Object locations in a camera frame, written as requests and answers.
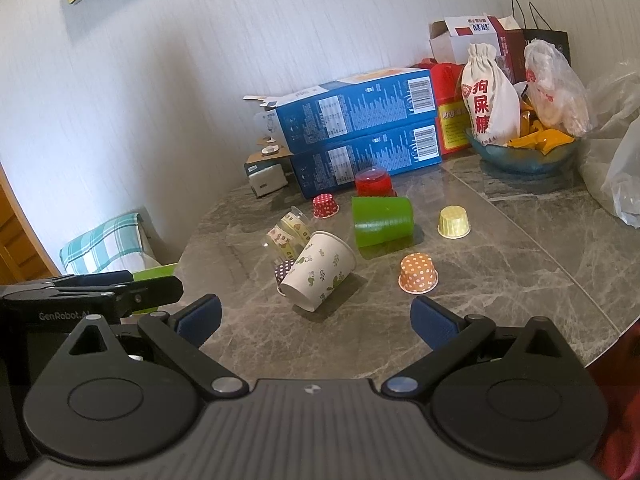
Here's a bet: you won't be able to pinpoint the red print plastic bag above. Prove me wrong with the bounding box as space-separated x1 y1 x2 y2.
522 39 597 137

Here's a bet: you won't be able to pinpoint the red dotted cupcake liner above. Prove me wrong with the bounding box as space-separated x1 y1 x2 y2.
312 193 341 219

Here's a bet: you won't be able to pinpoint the green board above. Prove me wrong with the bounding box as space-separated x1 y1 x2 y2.
131 262 180 282

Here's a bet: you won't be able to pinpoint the dark red cloth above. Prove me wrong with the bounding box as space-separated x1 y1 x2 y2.
584 317 640 480

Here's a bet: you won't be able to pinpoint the blue cardboard box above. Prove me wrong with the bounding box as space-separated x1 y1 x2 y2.
243 69 436 154
290 121 443 200

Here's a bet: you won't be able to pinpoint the white and red carton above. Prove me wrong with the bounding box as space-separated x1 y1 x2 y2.
427 15 524 83

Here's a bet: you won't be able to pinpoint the white plastic bag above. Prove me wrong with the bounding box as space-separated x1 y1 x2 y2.
600 116 640 229

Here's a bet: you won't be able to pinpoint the floral paper cup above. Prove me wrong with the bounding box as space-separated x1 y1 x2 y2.
278 230 357 313

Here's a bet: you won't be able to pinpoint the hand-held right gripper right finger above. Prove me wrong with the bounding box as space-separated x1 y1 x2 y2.
381 296 572 401

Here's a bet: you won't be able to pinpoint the orange snack packets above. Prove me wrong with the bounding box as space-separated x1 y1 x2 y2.
507 110 577 154

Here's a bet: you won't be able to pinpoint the glass bowl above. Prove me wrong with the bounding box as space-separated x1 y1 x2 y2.
465 127 584 176

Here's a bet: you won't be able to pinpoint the plaid cushion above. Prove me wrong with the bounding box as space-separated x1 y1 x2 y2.
60 212 164 276

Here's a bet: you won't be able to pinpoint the clear cup with tape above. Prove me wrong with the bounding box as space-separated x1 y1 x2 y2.
261 207 314 266

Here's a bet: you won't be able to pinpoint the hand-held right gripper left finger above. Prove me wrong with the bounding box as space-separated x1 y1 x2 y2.
64 294 249 401

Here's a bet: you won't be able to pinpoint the red box with yellow label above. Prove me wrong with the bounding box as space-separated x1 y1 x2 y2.
436 101 475 157

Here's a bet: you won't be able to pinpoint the dark paper bag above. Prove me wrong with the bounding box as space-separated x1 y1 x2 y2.
510 0 572 68

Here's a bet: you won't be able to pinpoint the orange dotted cupcake liner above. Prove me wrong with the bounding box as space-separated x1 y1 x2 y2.
398 253 440 294

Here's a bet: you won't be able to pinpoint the red gift box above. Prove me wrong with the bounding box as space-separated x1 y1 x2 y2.
409 59 469 111

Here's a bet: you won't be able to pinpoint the white cloth drawstring bag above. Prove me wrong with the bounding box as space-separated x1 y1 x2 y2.
460 42 522 147

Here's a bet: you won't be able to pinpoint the yellow cupcake liner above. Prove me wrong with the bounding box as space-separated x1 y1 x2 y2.
437 206 472 239

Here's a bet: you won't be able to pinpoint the red plastic cup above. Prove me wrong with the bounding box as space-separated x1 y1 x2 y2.
354 166 398 199

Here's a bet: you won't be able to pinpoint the clear plastic bag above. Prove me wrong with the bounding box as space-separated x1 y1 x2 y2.
580 65 640 201

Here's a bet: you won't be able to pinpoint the wooden door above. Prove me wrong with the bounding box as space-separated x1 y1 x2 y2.
0 160 63 287

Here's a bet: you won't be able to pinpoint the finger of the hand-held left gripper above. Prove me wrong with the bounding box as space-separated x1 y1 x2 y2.
47 270 134 291
112 275 184 317

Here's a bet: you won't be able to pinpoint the dark dotted cupcake liner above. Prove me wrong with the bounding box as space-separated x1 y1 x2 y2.
274 260 297 291

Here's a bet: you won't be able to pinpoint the small white adapter box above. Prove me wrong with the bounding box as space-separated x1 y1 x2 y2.
244 156 290 199

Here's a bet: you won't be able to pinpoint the green plastic cup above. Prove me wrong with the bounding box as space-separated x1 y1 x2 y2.
351 195 415 248

